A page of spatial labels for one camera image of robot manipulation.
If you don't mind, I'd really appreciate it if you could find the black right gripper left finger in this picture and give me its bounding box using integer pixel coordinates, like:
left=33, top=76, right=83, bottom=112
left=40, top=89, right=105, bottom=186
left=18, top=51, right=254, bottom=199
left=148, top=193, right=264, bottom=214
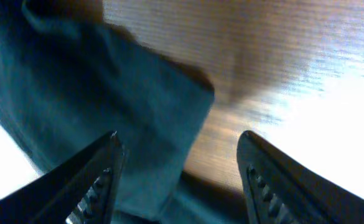
left=0, top=131, right=126, bottom=223

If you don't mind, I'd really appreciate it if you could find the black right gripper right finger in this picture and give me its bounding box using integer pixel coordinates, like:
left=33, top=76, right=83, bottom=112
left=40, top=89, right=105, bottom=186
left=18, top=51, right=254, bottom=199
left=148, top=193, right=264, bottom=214
left=236, top=131, right=364, bottom=224

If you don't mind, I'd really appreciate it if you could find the dark green shirt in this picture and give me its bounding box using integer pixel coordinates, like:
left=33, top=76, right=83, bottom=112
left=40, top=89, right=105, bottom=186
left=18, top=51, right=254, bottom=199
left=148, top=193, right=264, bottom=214
left=0, top=1, right=248, bottom=223

